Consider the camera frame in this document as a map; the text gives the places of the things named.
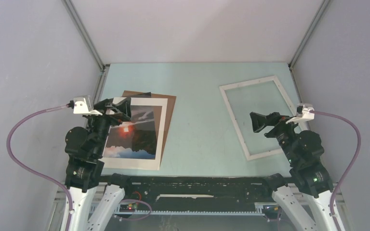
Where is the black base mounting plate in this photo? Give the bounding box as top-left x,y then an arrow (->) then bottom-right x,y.
99,174 -> 296,214

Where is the brown backing board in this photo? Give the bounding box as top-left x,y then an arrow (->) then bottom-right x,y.
122,90 -> 176,162

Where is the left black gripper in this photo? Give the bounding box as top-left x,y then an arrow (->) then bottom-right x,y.
89,96 -> 132,155

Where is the corner aluminium profile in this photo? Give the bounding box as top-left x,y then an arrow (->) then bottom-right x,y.
289,0 -> 332,70
61,0 -> 106,71

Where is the white toothed cable duct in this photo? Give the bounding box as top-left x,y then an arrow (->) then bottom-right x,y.
114,205 -> 264,216

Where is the white picture frame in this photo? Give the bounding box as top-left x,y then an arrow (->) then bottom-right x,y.
219,76 -> 300,161

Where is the landscape photo print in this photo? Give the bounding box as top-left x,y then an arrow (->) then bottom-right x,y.
103,105 -> 162,160

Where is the right corner aluminium profile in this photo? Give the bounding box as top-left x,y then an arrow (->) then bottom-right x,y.
289,0 -> 332,70

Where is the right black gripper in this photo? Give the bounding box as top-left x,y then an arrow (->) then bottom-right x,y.
249,111 -> 302,164

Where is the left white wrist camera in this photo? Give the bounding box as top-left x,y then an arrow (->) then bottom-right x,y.
67,95 -> 103,116

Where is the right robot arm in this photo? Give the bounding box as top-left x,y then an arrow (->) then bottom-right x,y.
250,106 -> 345,231

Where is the white mat board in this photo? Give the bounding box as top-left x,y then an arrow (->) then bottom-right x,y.
101,97 -> 167,170

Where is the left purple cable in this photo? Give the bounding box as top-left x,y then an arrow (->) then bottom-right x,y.
6,104 -> 75,231

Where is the left corner aluminium profile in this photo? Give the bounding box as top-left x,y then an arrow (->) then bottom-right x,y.
61,0 -> 106,71

